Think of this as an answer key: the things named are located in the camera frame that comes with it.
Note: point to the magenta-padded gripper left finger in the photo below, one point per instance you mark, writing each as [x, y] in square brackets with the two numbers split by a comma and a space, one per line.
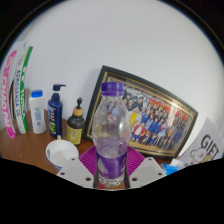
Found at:
[76, 171]

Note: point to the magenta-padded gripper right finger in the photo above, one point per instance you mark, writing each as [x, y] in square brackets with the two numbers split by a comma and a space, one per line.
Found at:
[143, 170]

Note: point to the clear purple-label water bottle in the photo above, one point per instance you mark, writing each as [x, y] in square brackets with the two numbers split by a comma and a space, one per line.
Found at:
[111, 133]

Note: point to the blue patterned paper cup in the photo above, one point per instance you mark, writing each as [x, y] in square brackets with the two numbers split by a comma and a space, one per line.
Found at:
[60, 151]

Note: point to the brown yellow-label pump bottle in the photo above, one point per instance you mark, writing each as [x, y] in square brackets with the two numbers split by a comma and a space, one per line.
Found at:
[75, 128]

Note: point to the framed group photo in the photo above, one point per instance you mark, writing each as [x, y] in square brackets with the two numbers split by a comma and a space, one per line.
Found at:
[156, 123]

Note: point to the dark blue pump bottle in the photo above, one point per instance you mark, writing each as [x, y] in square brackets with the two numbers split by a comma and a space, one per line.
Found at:
[55, 116]

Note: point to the white paper gift bag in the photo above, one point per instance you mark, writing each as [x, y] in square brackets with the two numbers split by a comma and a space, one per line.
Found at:
[206, 143]

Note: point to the white bottle blue cap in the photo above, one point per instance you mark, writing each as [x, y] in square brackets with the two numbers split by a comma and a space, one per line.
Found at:
[37, 115]

